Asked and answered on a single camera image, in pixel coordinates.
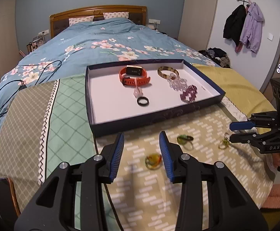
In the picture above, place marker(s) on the black jacket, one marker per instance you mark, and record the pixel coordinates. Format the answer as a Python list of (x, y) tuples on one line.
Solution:
[(232, 26)]

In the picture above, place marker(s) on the patchwork patterned blanket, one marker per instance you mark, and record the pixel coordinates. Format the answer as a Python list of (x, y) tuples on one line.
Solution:
[(67, 115)]

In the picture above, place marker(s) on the white wall socket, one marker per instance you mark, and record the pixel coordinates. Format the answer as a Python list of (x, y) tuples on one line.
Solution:
[(154, 21), (43, 32)]

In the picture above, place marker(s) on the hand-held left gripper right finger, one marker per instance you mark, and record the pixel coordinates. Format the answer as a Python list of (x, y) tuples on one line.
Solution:
[(166, 156)]

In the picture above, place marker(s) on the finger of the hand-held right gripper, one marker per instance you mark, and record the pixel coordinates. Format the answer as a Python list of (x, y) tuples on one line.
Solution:
[(241, 125), (241, 138)]

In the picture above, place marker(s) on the blue floral duvet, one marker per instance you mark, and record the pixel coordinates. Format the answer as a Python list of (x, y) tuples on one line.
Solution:
[(94, 36)]

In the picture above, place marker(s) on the orange smart watch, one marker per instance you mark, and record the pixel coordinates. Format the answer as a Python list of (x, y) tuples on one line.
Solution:
[(124, 75)]

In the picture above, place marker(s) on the white dotted pillow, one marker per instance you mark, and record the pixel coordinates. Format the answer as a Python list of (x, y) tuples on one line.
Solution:
[(116, 15), (81, 20)]

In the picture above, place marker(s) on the purple jacket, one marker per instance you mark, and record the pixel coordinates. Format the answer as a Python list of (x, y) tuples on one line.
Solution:
[(252, 26)]

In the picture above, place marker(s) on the person's right forearm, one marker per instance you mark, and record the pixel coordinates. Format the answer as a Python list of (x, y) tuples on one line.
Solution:
[(279, 195)]

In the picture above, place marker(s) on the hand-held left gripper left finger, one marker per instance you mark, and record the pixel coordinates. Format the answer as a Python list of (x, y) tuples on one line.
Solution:
[(117, 156)]

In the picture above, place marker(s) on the navy shallow box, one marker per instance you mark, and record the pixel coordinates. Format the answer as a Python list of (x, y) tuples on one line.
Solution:
[(111, 96)]

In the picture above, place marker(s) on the beige built-in wardrobe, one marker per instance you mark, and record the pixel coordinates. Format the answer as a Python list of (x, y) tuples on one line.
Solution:
[(200, 12)]

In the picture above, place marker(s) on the clear cosmetics organizer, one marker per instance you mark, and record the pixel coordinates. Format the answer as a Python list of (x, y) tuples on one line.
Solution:
[(35, 43)]

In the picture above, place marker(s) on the white wall switch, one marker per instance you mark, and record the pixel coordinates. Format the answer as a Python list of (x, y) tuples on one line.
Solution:
[(270, 36)]

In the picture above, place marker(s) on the smartphone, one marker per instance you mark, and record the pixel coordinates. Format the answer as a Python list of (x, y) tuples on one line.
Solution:
[(2, 192)]

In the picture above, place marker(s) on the pile of dark clothes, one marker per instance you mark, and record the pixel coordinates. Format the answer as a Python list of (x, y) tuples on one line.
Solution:
[(216, 55)]

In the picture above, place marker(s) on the tortoiseshell bangle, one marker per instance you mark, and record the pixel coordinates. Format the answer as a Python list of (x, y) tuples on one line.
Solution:
[(167, 67)]

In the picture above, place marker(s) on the wooden headboard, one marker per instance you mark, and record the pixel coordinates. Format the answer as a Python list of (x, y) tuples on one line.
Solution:
[(96, 10)]

